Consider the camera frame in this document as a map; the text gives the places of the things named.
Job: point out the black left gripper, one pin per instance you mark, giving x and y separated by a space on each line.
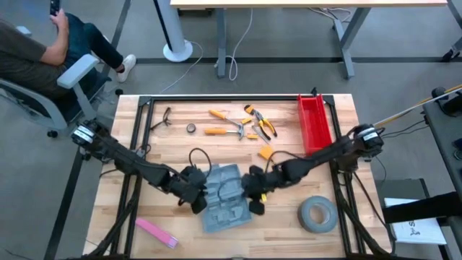
191 184

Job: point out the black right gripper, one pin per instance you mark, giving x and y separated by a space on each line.
267 180

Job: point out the blue-grey plastic tool case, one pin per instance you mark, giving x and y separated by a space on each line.
227 216

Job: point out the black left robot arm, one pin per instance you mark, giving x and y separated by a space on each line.
122 159

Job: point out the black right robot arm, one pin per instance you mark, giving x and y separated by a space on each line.
325 155

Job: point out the pink flat bar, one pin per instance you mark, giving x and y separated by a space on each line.
157 233

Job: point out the red plastic bin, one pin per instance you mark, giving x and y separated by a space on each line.
314 122

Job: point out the grey column with round base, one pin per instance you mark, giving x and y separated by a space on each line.
177 50

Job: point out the yellow and white rod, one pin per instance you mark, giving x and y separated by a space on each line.
404 112

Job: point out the black flat bar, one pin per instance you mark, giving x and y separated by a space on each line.
422 209

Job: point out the grey office chair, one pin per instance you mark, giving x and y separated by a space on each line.
77 70

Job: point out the white paper sheet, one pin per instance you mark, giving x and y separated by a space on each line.
426 231

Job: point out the wooden desk with grey legs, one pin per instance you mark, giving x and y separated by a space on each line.
288 3

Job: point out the black side table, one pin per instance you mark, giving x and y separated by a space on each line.
444 126

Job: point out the black rounded device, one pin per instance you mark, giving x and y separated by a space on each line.
451 104

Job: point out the person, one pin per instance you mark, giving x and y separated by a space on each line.
21 47

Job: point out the black phone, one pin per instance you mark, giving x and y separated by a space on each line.
55 5

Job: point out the grey duct tape roll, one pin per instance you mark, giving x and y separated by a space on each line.
307 220

